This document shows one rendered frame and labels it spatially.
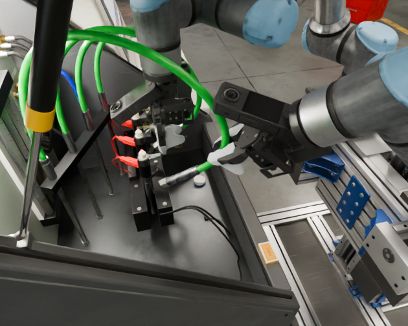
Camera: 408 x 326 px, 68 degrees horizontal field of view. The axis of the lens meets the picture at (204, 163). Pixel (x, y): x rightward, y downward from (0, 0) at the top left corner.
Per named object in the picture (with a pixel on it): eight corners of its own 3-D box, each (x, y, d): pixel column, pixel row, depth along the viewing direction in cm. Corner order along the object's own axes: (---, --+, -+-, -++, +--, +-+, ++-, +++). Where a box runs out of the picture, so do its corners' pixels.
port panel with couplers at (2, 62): (47, 147, 82) (-9, 30, 61) (34, 149, 82) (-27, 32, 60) (52, 119, 91) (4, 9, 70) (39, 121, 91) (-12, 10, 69)
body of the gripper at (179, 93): (194, 127, 63) (192, 73, 54) (152, 133, 61) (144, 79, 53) (186, 107, 68) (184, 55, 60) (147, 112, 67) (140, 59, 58)
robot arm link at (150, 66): (139, 55, 50) (135, 36, 56) (143, 80, 53) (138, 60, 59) (184, 50, 51) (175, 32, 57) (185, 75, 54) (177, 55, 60)
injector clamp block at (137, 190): (176, 238, 87) (172, 205, 77) (141, 246, 85) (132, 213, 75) (158, 159, 111) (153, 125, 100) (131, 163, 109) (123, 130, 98)
